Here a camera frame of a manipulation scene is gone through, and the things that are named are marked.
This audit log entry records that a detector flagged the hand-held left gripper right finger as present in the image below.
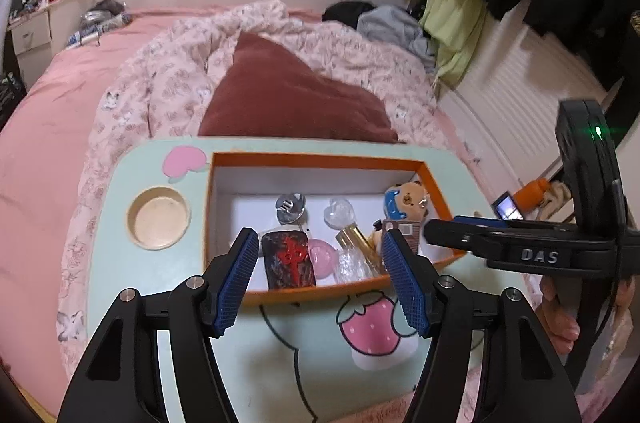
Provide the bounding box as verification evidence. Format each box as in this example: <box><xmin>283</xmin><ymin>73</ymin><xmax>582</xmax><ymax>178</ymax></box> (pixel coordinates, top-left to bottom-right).
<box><xmin>381</xmin><ymin>227</ymin><xmax>583</xmax><ymax>423</ymax></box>

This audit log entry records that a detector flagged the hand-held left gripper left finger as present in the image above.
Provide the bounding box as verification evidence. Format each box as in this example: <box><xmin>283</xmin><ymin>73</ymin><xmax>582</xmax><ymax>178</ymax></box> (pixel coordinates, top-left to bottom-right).
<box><xmin>57</xmin><ymin>227</ymin><xmax>259</xmax><ymax>423</ymax></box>

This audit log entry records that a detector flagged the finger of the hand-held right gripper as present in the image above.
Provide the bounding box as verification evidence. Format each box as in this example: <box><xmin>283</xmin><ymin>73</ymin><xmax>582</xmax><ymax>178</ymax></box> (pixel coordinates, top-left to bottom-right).
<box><xmin>452</xmin><ymin>214</ymin><xmax>541</xmax><ymax>231</ymax></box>
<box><xmin>424</xmin><ymin>218</ymin><xmax>503</xmax><ymax>258</ymax></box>

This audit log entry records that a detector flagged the bear toy with blue hat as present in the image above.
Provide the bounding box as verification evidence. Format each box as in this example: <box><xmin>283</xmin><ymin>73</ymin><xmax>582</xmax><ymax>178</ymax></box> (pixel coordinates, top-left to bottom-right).
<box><xmin>384</xmin><ymin>182</ymin><xmax>432</xmax><ymax>221</ymax></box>

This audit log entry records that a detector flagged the dark block with red symbol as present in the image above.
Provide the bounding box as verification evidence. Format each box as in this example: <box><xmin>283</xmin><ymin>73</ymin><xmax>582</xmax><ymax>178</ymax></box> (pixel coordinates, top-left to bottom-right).
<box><xmin>261</xmin><ymin>229</ymin><xmax>318</xmax><ymax>291</ymax></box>

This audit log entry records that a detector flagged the clear gold perfume bottle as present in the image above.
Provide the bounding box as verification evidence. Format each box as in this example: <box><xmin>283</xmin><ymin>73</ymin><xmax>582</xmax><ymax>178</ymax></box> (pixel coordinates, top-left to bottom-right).
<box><xmin>334</xmin><ymin>223</ymin><xmax>390</xmax><ymax>285</ymax></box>

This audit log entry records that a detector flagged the pink round case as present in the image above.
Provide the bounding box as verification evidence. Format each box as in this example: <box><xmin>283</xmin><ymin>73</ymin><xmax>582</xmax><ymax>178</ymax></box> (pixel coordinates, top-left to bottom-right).
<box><xmin>307</xmin><ymin>239</ymin><xmax>343</xmax><ymax>285</ymax></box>

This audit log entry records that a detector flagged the silver round compact mirror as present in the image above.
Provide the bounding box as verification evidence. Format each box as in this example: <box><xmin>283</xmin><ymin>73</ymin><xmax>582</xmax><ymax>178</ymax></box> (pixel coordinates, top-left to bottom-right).
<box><xmin>275</xmin><ymin>193</ymin><xmax>307</xmax><ymax>224</ymax></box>

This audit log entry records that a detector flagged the clear heart-shaped ornament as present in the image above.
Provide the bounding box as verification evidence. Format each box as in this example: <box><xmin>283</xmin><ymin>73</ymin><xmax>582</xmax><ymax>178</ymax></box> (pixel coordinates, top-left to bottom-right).
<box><xmin>322</xmin><ymin>198</ymin><xmax>356</xmax><ymax>229</ymax></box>

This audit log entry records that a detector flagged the orange cardboard box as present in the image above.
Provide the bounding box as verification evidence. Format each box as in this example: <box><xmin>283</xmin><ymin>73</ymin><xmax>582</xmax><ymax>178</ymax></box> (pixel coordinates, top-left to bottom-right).
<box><xmin>202</xmin><ymin>151</ymin><xmax>468</xmax><ymax>306</ymax></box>

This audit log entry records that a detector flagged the person's right hand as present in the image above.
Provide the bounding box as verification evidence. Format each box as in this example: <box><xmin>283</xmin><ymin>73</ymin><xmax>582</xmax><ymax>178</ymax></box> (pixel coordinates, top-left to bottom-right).
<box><xmin>536</xmin><ymin>275</ymin><xmax>581</xmax><ymax>356</ymax></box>

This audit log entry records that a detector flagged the smartphone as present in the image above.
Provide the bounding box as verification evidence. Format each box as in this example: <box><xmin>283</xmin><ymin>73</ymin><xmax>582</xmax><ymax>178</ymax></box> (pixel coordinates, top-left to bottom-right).
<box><xmin>491</xmin><ymin>192</ymin><xmax>523</xmax><ymax>221</ymax></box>

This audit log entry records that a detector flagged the beige cloth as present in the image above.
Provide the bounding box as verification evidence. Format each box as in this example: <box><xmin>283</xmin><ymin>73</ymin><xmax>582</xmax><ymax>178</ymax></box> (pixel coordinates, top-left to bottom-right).
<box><xmin>537</xmin><ymin>182</ymin><xmax>576</xmax><ymax>219</ymax></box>

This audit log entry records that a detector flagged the orange bottle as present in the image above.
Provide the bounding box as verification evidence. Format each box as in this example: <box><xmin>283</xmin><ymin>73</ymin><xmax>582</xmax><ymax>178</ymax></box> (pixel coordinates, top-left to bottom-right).
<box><xmin>517</xmin><ymin>178</ymin><xmax>551</xmax><ymax>208</ymax></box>

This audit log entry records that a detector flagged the mint green lap table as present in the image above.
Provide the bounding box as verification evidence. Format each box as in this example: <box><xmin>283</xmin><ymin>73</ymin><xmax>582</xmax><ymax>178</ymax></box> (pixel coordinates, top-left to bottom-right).
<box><xmin>87</xmin><ymin>138</ymin><xmax>506</xmax><ymax>423</ymax></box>

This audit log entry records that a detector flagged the white louvered wardrobe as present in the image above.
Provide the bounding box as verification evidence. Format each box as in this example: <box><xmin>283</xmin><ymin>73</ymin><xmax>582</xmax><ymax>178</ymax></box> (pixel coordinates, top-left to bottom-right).
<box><xmin>437</xmin><ymin>15</ymin><xmax>621</xmax><ymax>204</ymax></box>

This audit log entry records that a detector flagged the light green hanging garment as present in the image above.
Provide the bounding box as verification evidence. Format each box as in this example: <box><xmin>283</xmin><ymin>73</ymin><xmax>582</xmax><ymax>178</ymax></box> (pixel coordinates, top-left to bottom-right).
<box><xmin>419</xmin><ymin>0</ymin><xmax>488</xmax><ymax>88</ymax></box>

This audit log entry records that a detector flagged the maroon pillow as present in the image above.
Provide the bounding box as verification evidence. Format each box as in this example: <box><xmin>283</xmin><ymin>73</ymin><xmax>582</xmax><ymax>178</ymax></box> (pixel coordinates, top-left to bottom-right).
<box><xmin>197</xmin><ymin>32</ymin><xmax>399</xmax><ymax>142</ymax></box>

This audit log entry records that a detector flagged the grey garment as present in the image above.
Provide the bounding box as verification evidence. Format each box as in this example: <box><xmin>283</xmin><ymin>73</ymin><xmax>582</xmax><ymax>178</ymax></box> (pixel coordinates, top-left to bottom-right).
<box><xmin>356</xmin><ymin>5</ymin><xmax>438</xmax><ymax>71</ymax></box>

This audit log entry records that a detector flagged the pink floral quilt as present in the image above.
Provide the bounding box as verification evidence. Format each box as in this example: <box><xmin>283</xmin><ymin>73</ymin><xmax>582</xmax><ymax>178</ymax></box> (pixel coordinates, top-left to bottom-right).
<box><xmin>57</xmin><ymin>0</ymin><xmax>481</xmax><ymax>354</ymax></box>

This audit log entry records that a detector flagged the black garment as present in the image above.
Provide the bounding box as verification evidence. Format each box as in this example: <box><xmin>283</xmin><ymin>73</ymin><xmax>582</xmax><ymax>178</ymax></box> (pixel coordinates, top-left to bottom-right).
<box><xmin>322</xmin><ymin>1</ymin><xmax>378</xmax><ymax>28</ymax></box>

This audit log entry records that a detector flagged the pink bed sheet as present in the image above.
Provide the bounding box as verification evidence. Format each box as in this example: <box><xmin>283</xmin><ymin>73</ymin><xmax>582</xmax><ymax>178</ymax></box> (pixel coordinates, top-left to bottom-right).
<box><xmin>0</xmin><ymin>5</ymin><xmax>326</xmax><ymax>421</ymax></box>

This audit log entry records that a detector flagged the pile of knitted clothes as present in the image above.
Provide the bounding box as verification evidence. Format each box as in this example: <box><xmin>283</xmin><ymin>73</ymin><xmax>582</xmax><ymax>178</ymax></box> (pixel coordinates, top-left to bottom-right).
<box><xmin>67</xmin><ymin>0</ymin><xmax>133</xmax><ymax>48</ymax></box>

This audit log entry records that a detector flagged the white nightstand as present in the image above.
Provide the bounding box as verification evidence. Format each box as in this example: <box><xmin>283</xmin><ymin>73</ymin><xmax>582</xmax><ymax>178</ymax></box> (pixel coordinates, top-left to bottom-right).
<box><xmin>7</xmin><ymin>10</ymin><xmax>53</xmax><ymax>56</ymax></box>

